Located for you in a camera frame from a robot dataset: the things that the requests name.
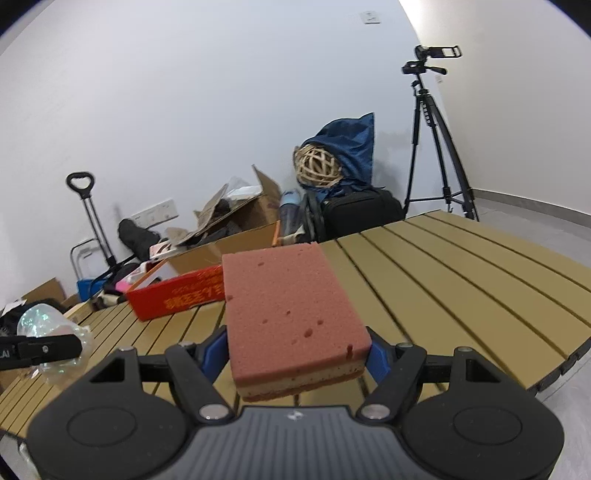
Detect black soft bag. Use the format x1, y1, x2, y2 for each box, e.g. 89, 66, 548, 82
117, 219, 161, 258

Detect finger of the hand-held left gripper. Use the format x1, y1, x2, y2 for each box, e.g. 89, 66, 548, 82
14, 333, 83, 370

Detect white metal frame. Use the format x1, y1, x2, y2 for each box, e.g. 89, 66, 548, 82
69, 237, 112, 297

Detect torn brown cardboard box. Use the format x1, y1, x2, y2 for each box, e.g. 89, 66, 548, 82
193, 164, 283, 246

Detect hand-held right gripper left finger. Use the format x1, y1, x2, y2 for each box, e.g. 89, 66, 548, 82
90, 325, 232, 423

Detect blue water bottle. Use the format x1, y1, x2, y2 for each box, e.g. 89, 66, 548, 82
279, 188, 304, 244

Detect pink sponge block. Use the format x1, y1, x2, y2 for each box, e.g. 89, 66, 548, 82
221, 242, 374, 403

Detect wall socket strip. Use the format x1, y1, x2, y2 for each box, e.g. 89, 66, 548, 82
130, 198, 179, 228

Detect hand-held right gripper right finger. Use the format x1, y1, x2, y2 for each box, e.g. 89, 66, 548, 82
359, 328, 502, 423

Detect wicker ball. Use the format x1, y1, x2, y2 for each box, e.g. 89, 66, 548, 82
294, 143, 343, 190

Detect dark blue bag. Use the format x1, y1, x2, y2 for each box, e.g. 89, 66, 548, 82
299, 112, 376, 188

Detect iridescent plastic wrapper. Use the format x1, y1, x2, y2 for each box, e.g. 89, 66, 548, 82
17, 304, 96, 385

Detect red cardboard box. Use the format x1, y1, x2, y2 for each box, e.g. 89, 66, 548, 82
125, 220, 320, 323

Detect black suitcase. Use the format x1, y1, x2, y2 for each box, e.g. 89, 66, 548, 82
318, 186, 406, 241

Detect large open cardboard box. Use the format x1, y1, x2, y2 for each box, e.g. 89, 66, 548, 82
20, 276, 82, 315

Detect blue box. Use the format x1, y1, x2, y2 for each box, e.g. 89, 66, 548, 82
76, 276, 105, 304

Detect tan folding slat table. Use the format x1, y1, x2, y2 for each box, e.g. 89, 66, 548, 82
0, 209, 591, 445

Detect black pull handle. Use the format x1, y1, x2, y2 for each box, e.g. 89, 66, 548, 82
65, 171, 117, 278

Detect black tripod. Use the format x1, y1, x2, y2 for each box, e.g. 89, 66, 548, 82
403, 75, 481, 223

